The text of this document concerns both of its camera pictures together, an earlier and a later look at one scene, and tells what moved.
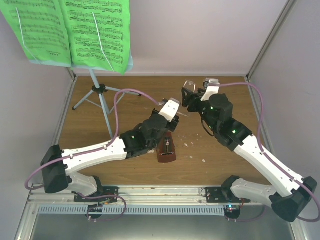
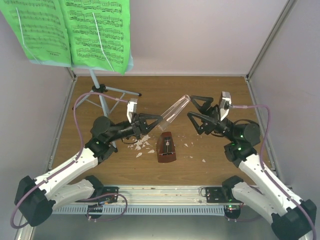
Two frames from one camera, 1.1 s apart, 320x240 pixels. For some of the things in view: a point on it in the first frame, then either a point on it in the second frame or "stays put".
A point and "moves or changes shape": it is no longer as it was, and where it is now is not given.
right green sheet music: [99, 33] stays put
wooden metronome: [166, 151] stays put
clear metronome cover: [190, 85] moves or changes shape
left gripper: [175, 123] → [141, 126]
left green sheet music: [40, 25] stays put
